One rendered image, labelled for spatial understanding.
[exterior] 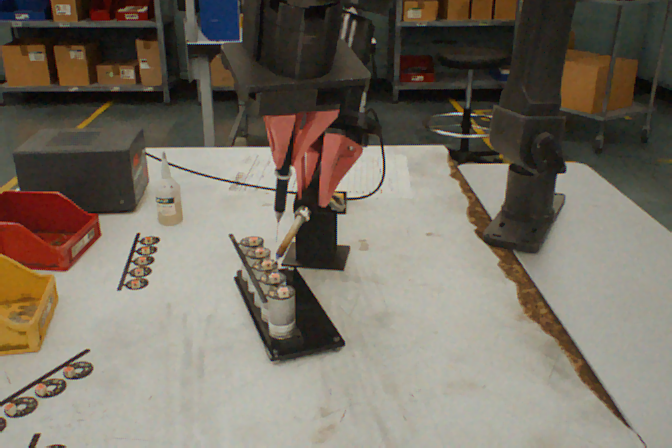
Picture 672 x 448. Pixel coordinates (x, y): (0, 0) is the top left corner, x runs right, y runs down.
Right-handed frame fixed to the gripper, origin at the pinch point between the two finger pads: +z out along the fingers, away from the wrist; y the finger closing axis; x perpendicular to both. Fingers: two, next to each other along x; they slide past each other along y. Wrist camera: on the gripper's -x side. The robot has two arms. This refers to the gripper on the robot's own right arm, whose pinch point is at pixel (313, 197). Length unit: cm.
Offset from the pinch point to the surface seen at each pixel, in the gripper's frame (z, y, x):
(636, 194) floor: -42, 37, 268
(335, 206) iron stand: 0.3, 0.5, 5.2
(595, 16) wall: -199, -8, 454
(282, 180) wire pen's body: -0.2, 3.0, -13.5
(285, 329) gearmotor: 12.8, 4.2, -9.4
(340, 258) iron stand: 6.2, 0.8, 9.1
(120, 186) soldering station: 2.8, -32.3, 7.2
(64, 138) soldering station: -2.3, -42.3, 5.5
